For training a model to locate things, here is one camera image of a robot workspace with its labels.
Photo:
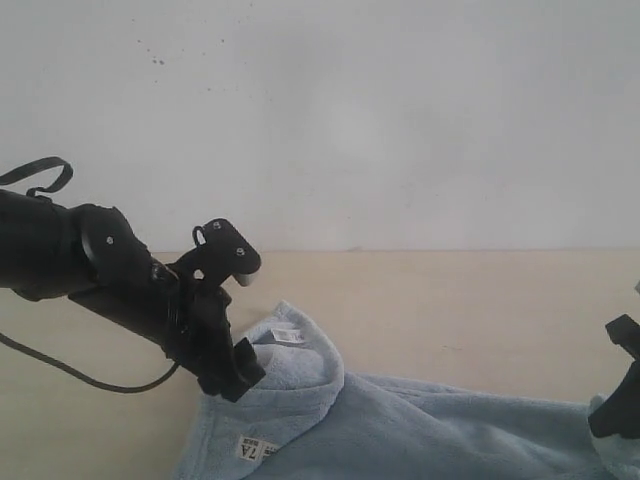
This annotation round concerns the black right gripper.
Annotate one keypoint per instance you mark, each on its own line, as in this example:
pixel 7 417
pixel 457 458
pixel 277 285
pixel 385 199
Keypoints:
pixel 619 414

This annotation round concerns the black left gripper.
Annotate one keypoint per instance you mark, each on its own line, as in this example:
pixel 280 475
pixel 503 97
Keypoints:
pixel 193 331

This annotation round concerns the light blue terry towel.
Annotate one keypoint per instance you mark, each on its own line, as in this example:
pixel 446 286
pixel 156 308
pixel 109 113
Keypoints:
pixel 310 418

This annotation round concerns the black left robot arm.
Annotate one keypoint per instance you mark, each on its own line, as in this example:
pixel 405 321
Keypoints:
pixel 90 255

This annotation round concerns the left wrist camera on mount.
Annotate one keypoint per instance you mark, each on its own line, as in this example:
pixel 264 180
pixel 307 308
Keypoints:
pixel 220 252

